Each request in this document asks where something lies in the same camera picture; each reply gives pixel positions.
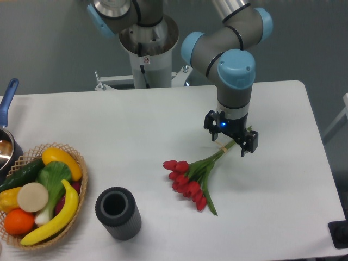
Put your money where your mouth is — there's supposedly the blue handled saucepan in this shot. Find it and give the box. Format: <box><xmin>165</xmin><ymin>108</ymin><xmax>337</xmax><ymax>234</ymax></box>
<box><xmin>1</xmin><ymin>78</ymin><xmax>23</xmax><ymax>184</ymax></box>

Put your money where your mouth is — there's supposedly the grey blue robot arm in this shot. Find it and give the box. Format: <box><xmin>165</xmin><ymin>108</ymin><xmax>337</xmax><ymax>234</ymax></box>
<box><xmin>87</xmin><ymin>1</ymin><xmax>273</xmax><ymax>153</ymax></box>

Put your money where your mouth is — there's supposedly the red purple vegetable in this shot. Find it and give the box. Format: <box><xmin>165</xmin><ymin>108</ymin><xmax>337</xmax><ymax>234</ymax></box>
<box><xmin>54</xmin><ymin>180</ymin><xmax>82</xmax><ymax>215</ymax></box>

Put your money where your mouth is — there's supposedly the dark grey ribbed vase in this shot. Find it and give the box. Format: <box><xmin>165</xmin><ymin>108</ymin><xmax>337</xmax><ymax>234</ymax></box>
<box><xmin>95</xmin><ymin>187</ymin><xmax>142</xmax><ymax>240</ymax></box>

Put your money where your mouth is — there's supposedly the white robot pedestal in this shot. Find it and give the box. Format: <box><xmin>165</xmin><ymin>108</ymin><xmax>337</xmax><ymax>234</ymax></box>
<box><xmin>95</xmin><ymin>15</ymin><xmax>193</xmax><ymax>91</ymax></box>

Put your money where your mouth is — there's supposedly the yellow banana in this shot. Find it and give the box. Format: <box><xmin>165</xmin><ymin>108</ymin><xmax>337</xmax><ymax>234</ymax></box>
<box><xmin>20</xmin><ymin>179</ymin><xmax>79</xmax><ymax>246</ymax></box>

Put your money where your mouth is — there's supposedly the red tulip bouquet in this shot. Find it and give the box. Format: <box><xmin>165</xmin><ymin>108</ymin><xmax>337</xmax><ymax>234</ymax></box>
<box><xmin>163</xmin><ymin>140</ymin><xmax>237</xmax><ymax>216</ymax></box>

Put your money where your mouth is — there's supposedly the dark green cucumber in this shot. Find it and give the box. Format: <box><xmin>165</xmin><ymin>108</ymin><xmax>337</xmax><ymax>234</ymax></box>
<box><xmin>1</xmin><ymin>158</ymin><xmax>45</xmax><ymax>192</ymax></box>

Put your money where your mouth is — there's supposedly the green bok choy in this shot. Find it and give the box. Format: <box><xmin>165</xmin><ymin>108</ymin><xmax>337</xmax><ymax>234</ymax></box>
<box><xmin>35</xmin><ymin>161</ymin><xmax>72</xmax><ymax>226</ymax></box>

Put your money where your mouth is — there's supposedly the white frame at right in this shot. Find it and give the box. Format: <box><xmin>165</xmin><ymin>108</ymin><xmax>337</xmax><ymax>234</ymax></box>
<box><xmin>322</xmin><ymin>93</ymin><xmax>347</xmax><ymax>145</ymax></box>

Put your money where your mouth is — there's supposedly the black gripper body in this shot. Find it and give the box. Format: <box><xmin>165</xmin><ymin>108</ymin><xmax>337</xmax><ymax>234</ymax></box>
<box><xmin>217</xmin><ymin>111</ymin><xmax>248</xmax><ymax>145</ymax></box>

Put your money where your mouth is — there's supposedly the yellow bell pepper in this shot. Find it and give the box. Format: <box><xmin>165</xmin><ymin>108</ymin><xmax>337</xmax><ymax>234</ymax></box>
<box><xmin>1</xmin><ymin>187</ymin><xmax>21</xmax><ymax>213</ymax></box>

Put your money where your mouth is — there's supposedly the orange fruit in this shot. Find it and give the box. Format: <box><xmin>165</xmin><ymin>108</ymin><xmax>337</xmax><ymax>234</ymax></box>
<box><xmin>4</xmin><ymin>208</ymin><xmax>34</xmax><ymax>235</ymax></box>

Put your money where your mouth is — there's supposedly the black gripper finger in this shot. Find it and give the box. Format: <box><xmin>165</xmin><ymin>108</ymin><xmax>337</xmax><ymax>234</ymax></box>
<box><xmin>240</xmin><ymin>130</ymin><xmax>258</xmax><ymax>157</ymax></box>
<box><xmin>204</xmin><ymin>110</ymin><xmax>221</xmax><ymax>142</ymax></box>

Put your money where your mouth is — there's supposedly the black device at table edge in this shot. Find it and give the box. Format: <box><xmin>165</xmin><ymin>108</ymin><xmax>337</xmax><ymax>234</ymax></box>
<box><xmin>328</xmin><ymin>220</ymin><xmax>347</xmax><ymax>249</ymax></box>

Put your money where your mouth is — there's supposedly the woven wicker basket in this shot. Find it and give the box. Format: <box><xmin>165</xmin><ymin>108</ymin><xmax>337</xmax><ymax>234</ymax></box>
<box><xmin>1</xmin><ymin>142</ymin><xmax>88</xmax><ymax>250</ymax></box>

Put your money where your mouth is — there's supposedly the beige round disc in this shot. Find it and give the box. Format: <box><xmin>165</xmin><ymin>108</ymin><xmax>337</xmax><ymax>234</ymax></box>
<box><xmin>17</xmin><ymin>182</ymin><xmax>49</xmax><ymax>213</ymax></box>

